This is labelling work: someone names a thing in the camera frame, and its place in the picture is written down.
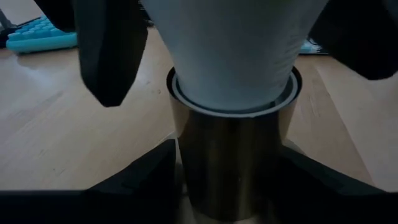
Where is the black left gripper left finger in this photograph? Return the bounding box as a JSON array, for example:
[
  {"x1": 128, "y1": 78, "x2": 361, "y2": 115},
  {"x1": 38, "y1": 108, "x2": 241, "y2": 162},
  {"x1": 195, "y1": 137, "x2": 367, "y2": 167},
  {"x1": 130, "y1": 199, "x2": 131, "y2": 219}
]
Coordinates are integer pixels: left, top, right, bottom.
[{"x1": 0, "y1": 138, "x2": 178, "y2": 224}]

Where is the teal tray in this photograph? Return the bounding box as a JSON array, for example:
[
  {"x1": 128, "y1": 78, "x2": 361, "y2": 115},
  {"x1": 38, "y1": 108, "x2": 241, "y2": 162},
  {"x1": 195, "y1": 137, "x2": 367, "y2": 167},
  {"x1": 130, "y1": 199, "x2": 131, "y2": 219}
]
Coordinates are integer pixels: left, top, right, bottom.
[{"x1": 5, "y1": 14, "x2": 78, "y2": 54}]

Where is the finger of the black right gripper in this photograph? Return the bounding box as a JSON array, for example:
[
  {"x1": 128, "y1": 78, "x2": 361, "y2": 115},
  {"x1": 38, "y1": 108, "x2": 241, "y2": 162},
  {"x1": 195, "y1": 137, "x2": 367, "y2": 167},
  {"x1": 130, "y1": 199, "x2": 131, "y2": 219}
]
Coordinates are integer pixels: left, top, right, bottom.
[
  {"x1": 307, "y1": 0, "x2": 398, "y2": 81},
  {"x1": 32, "y1": 0, "x2": 149, "y2": 108}
]

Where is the brass lamp socket base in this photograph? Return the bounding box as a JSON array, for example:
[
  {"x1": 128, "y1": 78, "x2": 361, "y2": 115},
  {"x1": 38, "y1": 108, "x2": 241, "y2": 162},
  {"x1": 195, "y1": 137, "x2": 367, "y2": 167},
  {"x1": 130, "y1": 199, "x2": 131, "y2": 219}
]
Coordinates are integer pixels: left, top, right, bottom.
[{"x1": 166, "y1": 65, "x2": 303, "y2": 224}]

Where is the green spiral notebook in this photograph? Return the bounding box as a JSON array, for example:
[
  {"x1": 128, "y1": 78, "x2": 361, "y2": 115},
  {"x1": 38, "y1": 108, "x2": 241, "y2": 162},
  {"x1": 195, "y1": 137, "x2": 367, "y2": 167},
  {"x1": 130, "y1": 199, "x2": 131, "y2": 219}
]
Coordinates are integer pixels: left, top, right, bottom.
[{"x1": 298, "y1": 39, "x2": 327, "y2": 56}]

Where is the white light bulb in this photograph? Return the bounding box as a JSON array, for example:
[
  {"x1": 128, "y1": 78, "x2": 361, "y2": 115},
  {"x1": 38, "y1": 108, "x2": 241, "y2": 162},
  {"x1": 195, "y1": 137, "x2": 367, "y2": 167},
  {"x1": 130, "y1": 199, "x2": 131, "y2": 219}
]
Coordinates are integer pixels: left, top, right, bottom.
[{"x1": 139, "y1": 0, "x2": 330, "y2": 113}]

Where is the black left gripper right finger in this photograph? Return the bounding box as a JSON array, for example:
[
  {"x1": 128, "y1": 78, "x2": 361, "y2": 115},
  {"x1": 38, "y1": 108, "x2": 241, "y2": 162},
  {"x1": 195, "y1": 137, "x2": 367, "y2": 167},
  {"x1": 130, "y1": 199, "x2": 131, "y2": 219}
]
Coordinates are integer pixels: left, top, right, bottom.
[{"x1": 273, "y1": 144, "x2": 398, "y2": 224}]

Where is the light wooden desk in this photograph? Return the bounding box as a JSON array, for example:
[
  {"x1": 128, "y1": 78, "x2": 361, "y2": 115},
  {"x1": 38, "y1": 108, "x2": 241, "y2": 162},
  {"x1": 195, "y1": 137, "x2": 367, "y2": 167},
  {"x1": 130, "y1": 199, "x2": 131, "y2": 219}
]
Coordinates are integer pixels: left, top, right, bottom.
[{"x1": 0, "y1": 0, "x2": 43, "y2": 26}]

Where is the black frame clamp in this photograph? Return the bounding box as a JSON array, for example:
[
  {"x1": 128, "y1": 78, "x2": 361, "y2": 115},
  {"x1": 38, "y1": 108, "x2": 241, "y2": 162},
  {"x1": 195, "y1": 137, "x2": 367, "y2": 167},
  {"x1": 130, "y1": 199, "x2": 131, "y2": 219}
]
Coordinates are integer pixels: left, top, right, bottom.
[{"x1": 0, "y1": 9, "x2": 13, "y2": 30}]

